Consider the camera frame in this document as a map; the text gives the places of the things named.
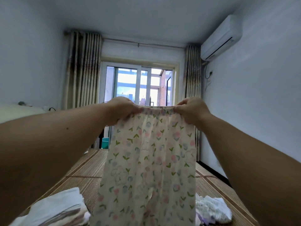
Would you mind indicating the person's right hand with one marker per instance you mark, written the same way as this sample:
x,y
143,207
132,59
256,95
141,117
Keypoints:
x,y
193,110

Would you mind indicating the person's left hand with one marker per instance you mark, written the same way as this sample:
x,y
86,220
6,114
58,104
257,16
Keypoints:
x,y
123,108

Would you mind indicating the bamboo bed mat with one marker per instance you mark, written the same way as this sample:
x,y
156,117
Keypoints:
x,y
89,167

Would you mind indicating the white floral print garment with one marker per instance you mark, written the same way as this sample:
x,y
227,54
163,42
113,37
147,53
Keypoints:
x,y
150,171

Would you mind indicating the small floral white garment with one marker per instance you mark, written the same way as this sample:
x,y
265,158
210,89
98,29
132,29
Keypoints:
x,y
214,209

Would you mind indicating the pale grey garment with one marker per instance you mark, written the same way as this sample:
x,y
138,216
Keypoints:
x,y
56,209

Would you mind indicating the person's left forearm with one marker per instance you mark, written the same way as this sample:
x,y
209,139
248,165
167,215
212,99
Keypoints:
x,y
47,153

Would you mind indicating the person's right forearm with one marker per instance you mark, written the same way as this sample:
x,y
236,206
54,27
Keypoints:
x,y
258,171

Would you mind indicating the sliding glass balcony door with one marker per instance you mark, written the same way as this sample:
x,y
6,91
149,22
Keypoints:
x,y
136,84

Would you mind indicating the beige patterned curtain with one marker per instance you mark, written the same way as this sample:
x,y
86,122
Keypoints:
x,y
193,73
83,68

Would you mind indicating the small teal bucket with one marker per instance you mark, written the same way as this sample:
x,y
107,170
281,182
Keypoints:
x,y
105,143

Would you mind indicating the curtain rod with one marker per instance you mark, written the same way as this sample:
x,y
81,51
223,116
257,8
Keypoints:
x,y
141,43

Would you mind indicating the white air conditioner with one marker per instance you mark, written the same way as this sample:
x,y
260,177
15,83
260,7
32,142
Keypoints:
x,y
221,37

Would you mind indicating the cream padded headboard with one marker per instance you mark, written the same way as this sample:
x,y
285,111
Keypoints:
x,y
19,113

